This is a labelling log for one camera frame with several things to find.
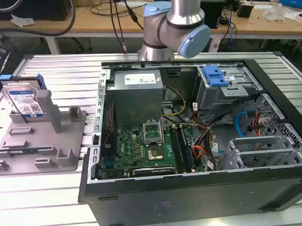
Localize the RAM stick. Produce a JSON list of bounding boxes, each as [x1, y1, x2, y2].
[[179, 125, 196, 172]]

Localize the small black container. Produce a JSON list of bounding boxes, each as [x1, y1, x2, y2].
[[236, 0, 253, 18]]

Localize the silver disk bay cage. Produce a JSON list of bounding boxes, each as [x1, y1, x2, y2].
[[194, 63, 264, 117]]

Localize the red SATA wire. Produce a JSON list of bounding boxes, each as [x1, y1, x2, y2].
[[250, 108, 264, 137]]

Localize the black hanging cable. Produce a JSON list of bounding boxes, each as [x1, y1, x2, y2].
[[110, 0, 145, 54]]

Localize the blue plastic bay latch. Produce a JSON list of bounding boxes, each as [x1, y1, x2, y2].
[[203, 65, 230, 88]]

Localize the black open PC case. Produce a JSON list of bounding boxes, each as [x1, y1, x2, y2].
[[72, 52, 302, 226]]

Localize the bundle of power wires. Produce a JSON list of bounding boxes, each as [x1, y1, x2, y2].
[[191, 119, 222, 172]]

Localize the light blue SATA wire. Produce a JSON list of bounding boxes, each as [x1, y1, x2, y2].
[[235, 110, 250, 140]]

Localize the grey power supply unit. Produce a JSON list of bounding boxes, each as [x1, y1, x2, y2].
[[105, 68, 168, 131]]

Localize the blue hanging cable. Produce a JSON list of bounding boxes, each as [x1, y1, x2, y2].
[[223, 7, 239, 49]]

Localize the wooden desk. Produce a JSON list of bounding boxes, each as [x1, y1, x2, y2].
[[0, 0, 302, 49]]

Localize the black computer tower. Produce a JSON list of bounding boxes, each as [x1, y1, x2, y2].
[[200, 0, 225, 30]]

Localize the grey parts rack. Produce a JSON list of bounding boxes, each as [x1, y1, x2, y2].
[[0, 87, 90, 176]]

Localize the thick grey cable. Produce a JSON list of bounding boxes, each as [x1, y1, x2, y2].
[[0, 0, 78, 40]]

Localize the black graphics card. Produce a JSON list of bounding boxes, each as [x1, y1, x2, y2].
[[131, 166, 176, 178]]

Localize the hard disk in blue carrier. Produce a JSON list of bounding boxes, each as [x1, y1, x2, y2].
[[0, 73, 47, 120]]

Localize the crumpled clear plastic bag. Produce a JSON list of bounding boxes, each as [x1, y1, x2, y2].
[[262, 3, 292, 21]]

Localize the black box on desk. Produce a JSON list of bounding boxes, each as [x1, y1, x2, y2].
[[0, 0, 72, 24]]

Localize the green motherboard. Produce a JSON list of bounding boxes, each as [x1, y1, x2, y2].
[[99, 124, 197, 179]]

